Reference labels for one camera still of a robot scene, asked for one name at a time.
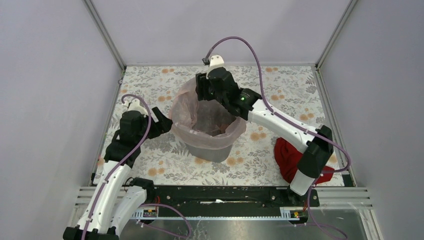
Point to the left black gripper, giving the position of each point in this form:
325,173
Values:
163,125

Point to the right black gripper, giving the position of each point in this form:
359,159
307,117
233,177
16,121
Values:
202,83

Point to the pink plastic trash bag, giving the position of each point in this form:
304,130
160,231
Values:
203,124

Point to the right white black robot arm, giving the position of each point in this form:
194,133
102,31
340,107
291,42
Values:
315,144

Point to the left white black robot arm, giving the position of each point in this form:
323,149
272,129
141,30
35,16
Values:
104,218

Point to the grey plastic trash bin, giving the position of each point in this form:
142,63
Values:
210,155

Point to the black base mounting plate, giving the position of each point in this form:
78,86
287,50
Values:
175,197

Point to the red cloth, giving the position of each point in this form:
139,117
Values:
287,158

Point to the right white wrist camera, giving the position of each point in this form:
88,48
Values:
213,62

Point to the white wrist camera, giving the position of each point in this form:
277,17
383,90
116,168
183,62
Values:
213,62
135,105

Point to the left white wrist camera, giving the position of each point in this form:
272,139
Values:
135,105

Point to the grey slotted cable duct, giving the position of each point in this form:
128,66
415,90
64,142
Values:
218,213

